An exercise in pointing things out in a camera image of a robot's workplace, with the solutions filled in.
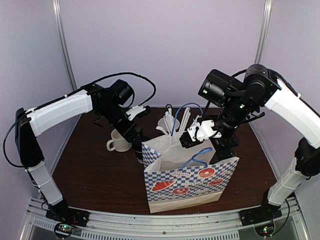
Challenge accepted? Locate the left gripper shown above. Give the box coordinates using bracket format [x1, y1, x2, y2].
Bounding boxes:
[98, 102, 145, 145]

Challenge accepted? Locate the checkered paper takeout bag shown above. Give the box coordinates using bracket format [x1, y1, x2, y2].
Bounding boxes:
[141, 101, 240, 215]

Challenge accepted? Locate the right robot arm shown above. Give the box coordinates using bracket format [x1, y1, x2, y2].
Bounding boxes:
[179, 64, 320, 221]

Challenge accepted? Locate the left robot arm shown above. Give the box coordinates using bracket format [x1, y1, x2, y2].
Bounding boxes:
[10, 79, 151, 222]

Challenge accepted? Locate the cream ribbed ceramic mug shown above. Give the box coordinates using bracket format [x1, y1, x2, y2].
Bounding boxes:
[106, 129, 132, 153]

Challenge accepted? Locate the white cup of straws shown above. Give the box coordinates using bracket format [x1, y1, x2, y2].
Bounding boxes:
[155, 102, 203, 136]

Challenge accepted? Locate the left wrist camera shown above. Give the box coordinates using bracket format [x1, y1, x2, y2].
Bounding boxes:
[108, 79, 135, 106]

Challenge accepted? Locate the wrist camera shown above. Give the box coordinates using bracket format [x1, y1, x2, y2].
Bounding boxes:
[198, 69, 231, 107]
[108, 79, 135, 106]

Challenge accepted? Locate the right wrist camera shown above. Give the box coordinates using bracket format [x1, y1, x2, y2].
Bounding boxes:
[198, 69, 231, 107]

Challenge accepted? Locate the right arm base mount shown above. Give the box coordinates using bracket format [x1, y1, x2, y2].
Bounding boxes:
[239, 207, 283, 238]

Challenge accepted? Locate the aluminium front rail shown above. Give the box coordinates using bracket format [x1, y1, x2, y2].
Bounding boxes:
[17, 197, 311, 240]

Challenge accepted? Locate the right aluminium corner post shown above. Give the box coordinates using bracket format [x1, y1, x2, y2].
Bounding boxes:
[254, 0, 273, 64]

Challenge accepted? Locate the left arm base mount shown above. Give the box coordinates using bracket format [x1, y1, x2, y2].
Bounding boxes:
[45, 208, 90, 239]

